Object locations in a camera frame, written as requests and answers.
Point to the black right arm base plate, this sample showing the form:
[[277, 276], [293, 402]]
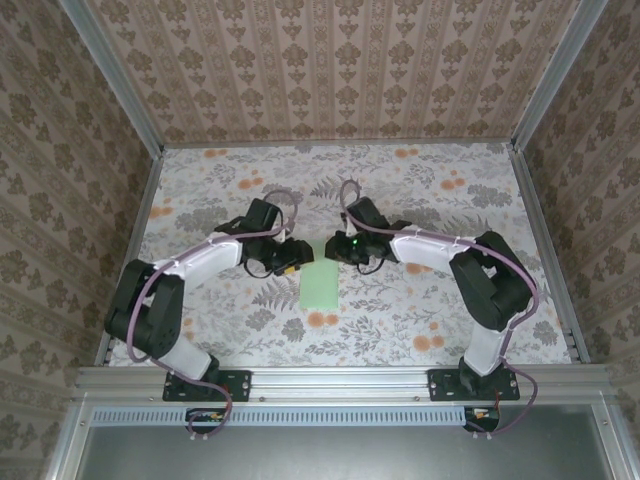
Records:
[[442, 385]]

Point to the aluminium mounting rail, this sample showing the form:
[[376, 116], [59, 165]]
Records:
[[340, 382]]

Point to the floral table cover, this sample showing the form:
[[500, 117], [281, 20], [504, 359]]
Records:
[[390, 340]]

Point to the aluminium corner post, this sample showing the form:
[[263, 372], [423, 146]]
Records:
[[555, 75], [123, 85]]

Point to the grey metal panel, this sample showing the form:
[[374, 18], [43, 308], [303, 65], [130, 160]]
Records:
[[340, 457]]

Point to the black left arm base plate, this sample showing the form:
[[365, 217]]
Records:
[[240, 385]]

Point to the aluminium lower frame bar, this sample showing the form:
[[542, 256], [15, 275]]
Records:
[[70, 440], [611, 440]]

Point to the aluminium side rail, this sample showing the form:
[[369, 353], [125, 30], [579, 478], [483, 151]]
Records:
[[144, 200], [533, 200]]

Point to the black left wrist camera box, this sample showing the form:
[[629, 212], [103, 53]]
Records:
[[265, 215]]

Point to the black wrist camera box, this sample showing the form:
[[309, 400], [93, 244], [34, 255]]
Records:
[[366, 214], [265, 215]]

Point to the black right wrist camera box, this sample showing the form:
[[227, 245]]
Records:
[[366, 214]]

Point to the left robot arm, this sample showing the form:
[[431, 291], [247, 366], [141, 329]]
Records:
[[215, 262]]

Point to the light green cloth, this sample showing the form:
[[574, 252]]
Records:
[[320, 287]]

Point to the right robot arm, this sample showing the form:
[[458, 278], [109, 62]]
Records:
[[425, 252]]

